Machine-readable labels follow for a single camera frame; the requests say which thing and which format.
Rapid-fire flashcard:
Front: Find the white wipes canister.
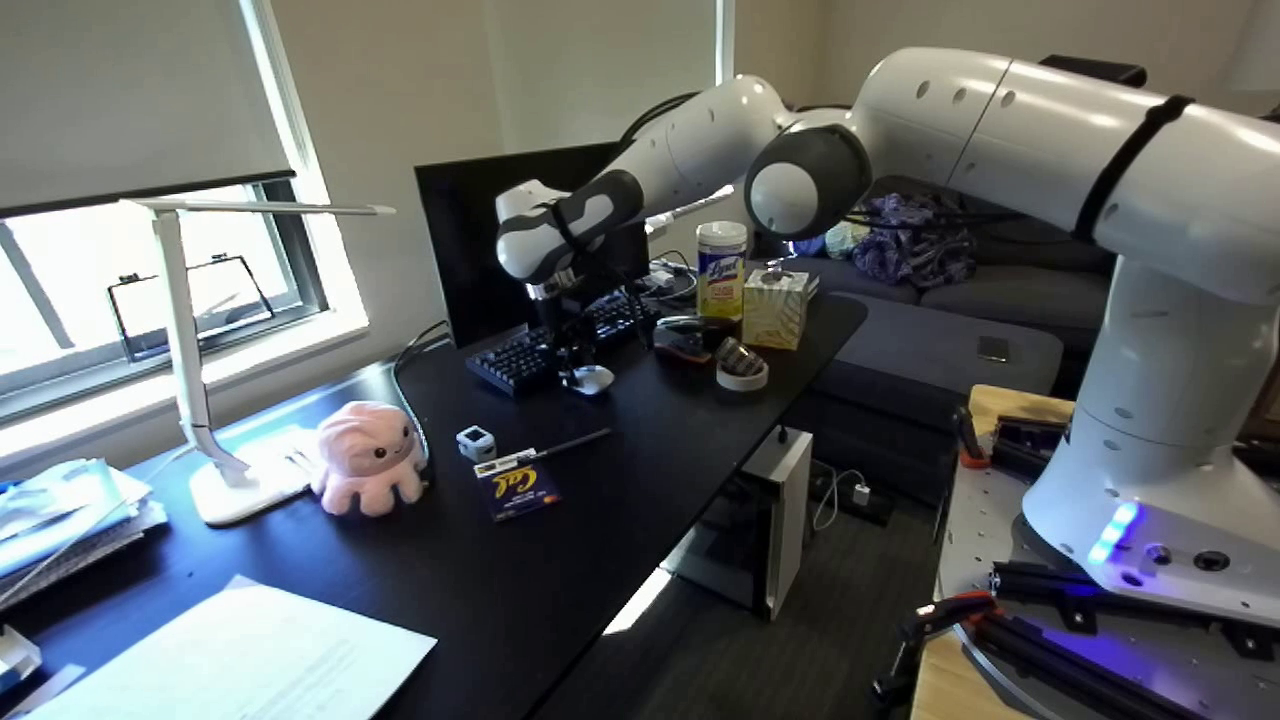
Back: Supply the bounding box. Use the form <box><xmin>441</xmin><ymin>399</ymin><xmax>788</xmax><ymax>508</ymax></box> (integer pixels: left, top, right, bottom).
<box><xmin>689</xmin><ymin>216</ymin><xmax>757</xmax><ymax>328</ymax></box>

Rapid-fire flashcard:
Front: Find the white paper sheet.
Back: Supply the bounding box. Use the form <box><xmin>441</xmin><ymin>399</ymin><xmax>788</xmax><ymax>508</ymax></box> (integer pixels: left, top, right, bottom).
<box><xmin>21</xmin><ymin>571</ymin><xmax>442</xmax><ymax>720</ymax></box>

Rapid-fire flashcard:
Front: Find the pink octopus plush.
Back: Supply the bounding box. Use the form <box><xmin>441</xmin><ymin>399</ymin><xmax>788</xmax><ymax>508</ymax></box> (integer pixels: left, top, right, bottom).
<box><xmin>307</xmin><ymin>396</ymin><xmax>435</xmax><ymax>523</ymax></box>

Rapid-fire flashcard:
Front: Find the silver computer tower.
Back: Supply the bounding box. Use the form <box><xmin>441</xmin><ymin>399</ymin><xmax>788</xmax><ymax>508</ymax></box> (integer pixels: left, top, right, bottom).
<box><xmin>659</xmin><ymin>426</ymin><xmax>820</xmax><ymax>628</ymax></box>

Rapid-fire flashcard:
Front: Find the small white cube holder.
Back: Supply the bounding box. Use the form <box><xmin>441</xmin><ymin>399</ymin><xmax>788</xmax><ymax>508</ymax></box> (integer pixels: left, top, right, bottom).
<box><xmin>450</xmin><ymin>421</ymin><xmax>501</xmax><ymax>464</ymax></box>

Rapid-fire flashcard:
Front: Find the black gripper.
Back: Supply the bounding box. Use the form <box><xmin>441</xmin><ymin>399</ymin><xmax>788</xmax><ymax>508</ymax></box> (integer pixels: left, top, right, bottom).
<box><xmin>524</xmin><ymin>262</ymin><xmax>636</xmax><ymax>387</ymax></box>

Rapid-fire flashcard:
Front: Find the grey robot mounting table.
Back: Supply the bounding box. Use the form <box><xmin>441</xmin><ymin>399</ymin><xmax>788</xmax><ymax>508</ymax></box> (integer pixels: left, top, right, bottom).
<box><xmin>908</xmin><ymin>380</ymin><xmax>1280</xmax><ymax>720</ymax></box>

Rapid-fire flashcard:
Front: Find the stack of papers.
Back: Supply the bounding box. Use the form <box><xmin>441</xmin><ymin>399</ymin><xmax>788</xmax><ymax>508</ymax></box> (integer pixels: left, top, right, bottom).
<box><xmin>0</xmin><ymin>457</ymin><xmax>172</xmax><ymax>618</ymax></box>

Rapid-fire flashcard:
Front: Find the orange black clamp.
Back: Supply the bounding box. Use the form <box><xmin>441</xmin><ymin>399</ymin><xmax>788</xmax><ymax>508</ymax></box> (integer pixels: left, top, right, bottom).
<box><xmin>873</xmin><ymin>589</ymin><xmax>1009</xmax><ymax>705</ymax></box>
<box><xmin>948</xmin><ymin>410</ymin><xmax>1070</xmax><ymax>482</ymax></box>

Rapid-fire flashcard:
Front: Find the upholstered couch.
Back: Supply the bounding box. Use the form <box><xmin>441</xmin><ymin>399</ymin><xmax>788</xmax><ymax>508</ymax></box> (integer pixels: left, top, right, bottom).
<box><xmin>783</xmin><ymin>167</ymin><xmax>1116</xmax><ymax>514</ymax></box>

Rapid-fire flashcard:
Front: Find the white desk lamp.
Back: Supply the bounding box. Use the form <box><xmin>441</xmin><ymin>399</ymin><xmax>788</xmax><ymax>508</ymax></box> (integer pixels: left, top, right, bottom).
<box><xmin>115</xmin><ymin>193</ymin><xmax>404</xmax><ymax>531</ymax></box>

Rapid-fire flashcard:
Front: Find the black computer monitor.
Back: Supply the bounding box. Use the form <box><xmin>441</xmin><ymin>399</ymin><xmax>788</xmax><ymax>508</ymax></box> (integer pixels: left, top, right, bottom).
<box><xmin>412</xmin><ymin>136</ymin><xmax>659</xmax><ymax>355</ymax></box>

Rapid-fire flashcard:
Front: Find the blue yellow card packet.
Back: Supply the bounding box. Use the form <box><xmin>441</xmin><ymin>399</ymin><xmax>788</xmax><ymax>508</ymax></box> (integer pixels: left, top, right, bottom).
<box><xmin>489</xmin><ymin>457</ymin><xmax>566</xmax><ymax>528</ymax></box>

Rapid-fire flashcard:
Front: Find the patterned tissue box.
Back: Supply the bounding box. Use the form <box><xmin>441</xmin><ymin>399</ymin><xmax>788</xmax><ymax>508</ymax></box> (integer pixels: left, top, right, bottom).
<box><xmin>734</xmin><ymin>255</ymin><xmax>824</xmax><ymax>355</ymax></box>

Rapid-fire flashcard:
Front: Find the window roller blind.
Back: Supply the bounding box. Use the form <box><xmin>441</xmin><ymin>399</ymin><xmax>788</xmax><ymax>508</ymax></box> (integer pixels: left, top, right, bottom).
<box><xmin>0</xmin><ymin>0</ymin><xmax>299</xmax><ymax>222</ymax></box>

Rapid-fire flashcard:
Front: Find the purple crumpled cloth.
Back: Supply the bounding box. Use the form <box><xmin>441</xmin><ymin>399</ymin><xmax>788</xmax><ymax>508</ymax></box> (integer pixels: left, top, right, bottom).
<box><xmin>842</xmin><ymin>183</ymin><xmax>979</xmax><ymax>298</ymax></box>

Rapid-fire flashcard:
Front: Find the black pen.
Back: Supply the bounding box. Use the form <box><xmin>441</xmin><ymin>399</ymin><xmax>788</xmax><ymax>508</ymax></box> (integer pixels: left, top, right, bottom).
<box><xmin>529</xmin><ymin>426</ymin><xmax>620</xmax><ymax>464</ymax></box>

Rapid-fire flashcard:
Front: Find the white computer mouse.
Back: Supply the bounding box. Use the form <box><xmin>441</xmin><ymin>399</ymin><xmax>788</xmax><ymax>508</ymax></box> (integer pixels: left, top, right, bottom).
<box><xmin>561</xmin><ymin>361</ymin><xmax>620</xmax><ymax>406</ymax></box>

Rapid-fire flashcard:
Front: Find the black keyboard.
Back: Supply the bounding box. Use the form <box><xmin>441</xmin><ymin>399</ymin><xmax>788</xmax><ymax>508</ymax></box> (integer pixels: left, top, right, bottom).
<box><xmin>460</xmin><ymin>325</ymin><xmax>566</xmax><ymax>406</ymax></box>

